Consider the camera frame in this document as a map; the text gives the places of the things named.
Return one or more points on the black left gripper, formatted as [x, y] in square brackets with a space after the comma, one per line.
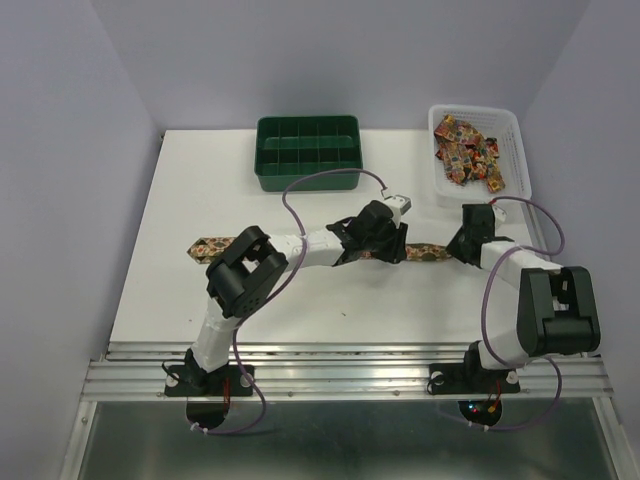
[397, 243]

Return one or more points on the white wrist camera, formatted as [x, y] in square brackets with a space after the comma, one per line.
[500, 214]
[399, 206]

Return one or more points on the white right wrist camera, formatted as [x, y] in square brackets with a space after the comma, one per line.
[500, 214]

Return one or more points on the aluminium mounting rail frame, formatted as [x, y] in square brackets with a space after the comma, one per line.
[340, 363]

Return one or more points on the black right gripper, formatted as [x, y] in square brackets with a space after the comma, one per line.
[453, 244]

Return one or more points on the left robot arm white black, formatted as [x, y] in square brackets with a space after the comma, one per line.
[240, 280]

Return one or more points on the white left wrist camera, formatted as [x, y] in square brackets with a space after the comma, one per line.
[399, 206]

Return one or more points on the green divided plastic tray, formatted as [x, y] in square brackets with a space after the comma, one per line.
[291, 147]

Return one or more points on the paisley flamingo patterned tie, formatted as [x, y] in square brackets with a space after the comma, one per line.
[206, 249]

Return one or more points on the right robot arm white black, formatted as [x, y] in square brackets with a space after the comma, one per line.
[556, 309]

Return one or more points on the colourful patterned tie in basket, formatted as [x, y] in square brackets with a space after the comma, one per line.
[467, 155]

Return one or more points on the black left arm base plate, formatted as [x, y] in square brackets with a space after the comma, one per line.
[185, 380]

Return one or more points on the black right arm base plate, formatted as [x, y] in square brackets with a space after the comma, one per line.
[455, 379]

